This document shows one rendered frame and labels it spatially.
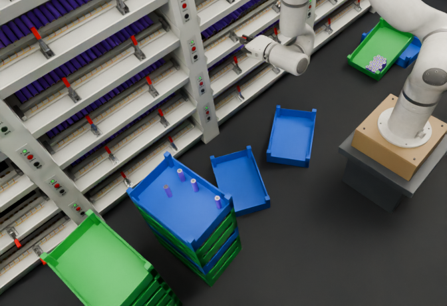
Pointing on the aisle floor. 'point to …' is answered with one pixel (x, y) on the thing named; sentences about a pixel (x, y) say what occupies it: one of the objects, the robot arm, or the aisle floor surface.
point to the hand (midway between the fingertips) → (244, 40)
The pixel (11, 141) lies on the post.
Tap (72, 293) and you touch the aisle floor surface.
